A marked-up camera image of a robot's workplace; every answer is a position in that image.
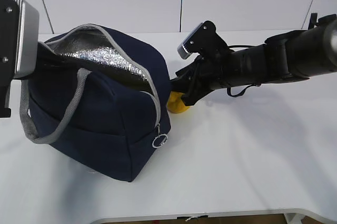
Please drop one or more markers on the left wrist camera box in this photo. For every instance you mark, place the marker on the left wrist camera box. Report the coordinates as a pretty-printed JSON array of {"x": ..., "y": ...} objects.
[{"x": 19, "y": 39}]

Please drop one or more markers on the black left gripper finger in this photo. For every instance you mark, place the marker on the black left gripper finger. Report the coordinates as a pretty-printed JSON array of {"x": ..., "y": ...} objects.
[{"x": 45, "y": 53}]

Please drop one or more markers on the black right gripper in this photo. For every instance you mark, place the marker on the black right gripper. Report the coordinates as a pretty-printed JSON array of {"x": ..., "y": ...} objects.
[{"x": 196, "y": 80}]

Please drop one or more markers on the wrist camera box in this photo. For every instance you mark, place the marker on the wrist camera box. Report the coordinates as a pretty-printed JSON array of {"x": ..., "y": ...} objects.
[
  {"x": 19, "y": 39},
  {"x": 203, "y": 40}
]

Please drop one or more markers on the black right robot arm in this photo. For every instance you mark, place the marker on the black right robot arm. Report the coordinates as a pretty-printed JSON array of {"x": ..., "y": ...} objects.
[{"x": 285, "y": 58}]

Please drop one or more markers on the yellow pear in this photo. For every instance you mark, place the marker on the yellow pear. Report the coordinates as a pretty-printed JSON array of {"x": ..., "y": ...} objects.
[{"x": 175, "y": 104}]

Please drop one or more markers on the navy insulated lunch bag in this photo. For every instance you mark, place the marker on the navy insulated lunch bag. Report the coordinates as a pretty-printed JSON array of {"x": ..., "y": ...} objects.
[{"x": 105, "y": 107}]

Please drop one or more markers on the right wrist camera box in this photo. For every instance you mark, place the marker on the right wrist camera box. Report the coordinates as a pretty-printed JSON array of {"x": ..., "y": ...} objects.
[{"x": 203, "y": 40}]

